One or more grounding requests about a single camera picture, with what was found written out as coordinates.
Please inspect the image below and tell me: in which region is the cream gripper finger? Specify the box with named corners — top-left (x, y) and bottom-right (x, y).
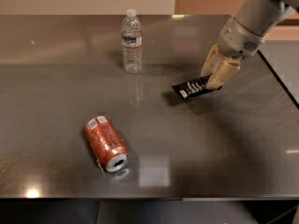
top-left (200, 45), bottom-right (229, 77)
top-left (206, 59), bottom-right (240, 90)

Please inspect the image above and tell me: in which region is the black rxbar chocolate bar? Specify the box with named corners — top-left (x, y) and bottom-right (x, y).
top-left (172, 76), bottom-right (211, 100)

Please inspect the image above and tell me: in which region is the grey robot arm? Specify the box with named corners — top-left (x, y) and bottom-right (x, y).
top-left (201, 0), bottom-right (299, 91)

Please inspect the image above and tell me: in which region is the clear plastic water bottle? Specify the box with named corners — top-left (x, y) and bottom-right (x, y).
top-left (121, 8), bottom-right (142, 74)

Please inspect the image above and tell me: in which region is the orange soda can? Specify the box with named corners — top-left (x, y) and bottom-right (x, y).
top-left (84, 116), bottom-right (129, 173)

